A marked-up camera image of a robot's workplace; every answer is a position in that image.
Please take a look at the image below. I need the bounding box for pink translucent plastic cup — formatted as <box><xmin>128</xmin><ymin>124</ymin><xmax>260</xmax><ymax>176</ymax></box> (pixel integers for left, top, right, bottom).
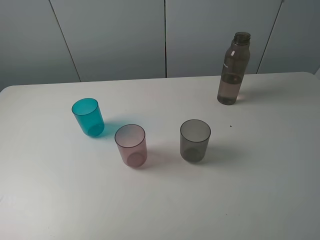
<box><xmin>114</xmin><ymin>124</ymin><xmax>148</xmax><ymax>168</ymax></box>

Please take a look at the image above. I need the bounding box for grey translucent plastic cup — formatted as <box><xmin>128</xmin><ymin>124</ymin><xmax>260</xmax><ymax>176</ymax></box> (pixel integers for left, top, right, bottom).
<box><xmin>180</xmin><ymin>119</ymin><xmax>211</xmax><ymax>163</ymax></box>

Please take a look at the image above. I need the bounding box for grey translucent water bottle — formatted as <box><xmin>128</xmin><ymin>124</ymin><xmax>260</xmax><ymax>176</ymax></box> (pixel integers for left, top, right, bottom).
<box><xmin>217</xmin><ymin>32</ymin><xmax>251</xmax><ymax>106</ymax></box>

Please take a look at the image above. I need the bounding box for teal translucent plastic cup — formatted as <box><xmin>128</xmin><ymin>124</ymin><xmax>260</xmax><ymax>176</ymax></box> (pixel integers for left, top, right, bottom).
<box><xmin>71</xmin><ymin>98</ymin><xmax>105</xmax><ymax>137</ymax></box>

